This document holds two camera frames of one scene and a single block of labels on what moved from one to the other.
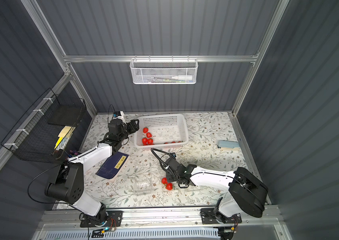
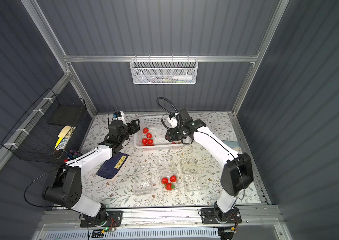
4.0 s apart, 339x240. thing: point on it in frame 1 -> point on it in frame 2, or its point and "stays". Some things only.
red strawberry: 169,186 stays
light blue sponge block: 228,145 stays
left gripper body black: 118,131 stays
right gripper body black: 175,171 -> 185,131
